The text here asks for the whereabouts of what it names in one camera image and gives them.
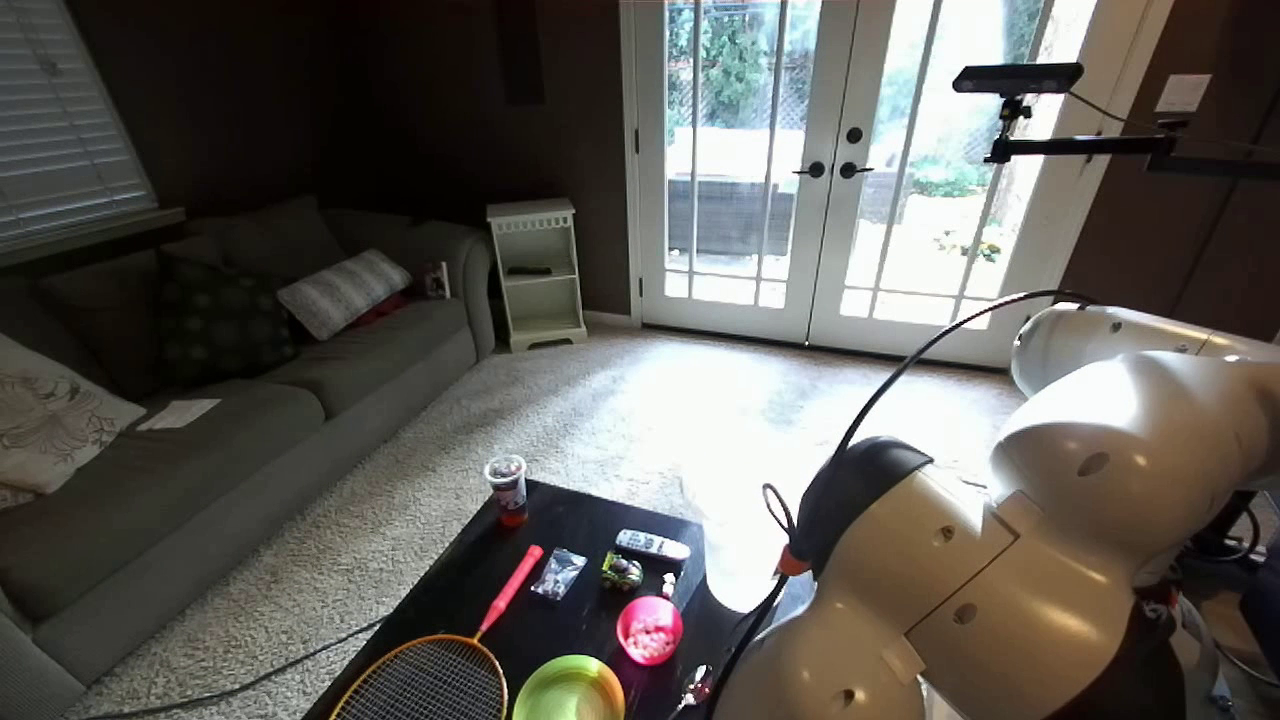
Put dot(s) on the yellow-green plate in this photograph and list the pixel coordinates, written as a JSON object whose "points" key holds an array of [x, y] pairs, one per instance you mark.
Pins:
{"points": [[568, 688]]}

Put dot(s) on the cream square pillow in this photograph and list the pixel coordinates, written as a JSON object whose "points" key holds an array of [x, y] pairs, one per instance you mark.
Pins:
{"points": [[51, 421]]}

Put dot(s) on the white french doors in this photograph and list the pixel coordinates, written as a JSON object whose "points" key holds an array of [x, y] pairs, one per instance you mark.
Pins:
{"points": [[869, 172]]}

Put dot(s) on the pink bowl with candy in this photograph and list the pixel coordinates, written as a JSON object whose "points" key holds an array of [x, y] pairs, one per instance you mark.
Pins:
{"points": [[648, 629]]}

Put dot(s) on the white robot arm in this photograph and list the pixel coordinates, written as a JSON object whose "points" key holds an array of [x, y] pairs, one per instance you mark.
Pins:
{"points": [[1030, 602]]}

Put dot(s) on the white paper on sofa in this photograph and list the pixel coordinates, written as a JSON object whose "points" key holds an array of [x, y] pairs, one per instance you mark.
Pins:
{"points": [[176, 413]]}

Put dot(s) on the small grey packet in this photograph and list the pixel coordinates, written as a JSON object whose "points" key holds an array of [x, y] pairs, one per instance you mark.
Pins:
{"points": [[655, 544]]}

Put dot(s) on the orange badminton racket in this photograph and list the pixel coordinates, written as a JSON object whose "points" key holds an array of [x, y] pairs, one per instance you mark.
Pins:
{"points": [[442, 673]]}

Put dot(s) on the black packet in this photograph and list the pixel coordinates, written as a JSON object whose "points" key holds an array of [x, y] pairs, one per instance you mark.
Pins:
{"points": [[557, 573]]}

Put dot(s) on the metal spoon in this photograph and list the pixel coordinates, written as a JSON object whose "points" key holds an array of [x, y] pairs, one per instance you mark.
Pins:
{"points": [[694, 688]]}

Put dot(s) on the striped pillow on grey sofa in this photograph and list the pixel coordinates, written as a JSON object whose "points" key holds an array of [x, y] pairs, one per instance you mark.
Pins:
{"points": [[342, 294]]}

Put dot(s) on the dark patterned pillow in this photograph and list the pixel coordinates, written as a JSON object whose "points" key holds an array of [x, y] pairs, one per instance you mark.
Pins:
{"points": [[218, 325]]}

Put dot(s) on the grey sofa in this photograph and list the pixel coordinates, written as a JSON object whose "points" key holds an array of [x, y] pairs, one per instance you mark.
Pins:
{"points": [[159, 518]]}

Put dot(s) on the white small shelf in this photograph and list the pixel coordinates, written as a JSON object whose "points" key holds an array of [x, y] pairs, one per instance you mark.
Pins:
{"points": [[532, 244]]}

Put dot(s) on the white window blinds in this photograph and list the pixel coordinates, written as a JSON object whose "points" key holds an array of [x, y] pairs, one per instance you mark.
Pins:
{"points": [[64, 156]]}

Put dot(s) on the black coffee table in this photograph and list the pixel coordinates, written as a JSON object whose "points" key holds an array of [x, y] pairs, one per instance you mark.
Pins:
{"points": [[465, 579]]}

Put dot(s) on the cup with dark drink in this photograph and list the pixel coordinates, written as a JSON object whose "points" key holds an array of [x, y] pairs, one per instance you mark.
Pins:
{"points": [[509, 489]]}

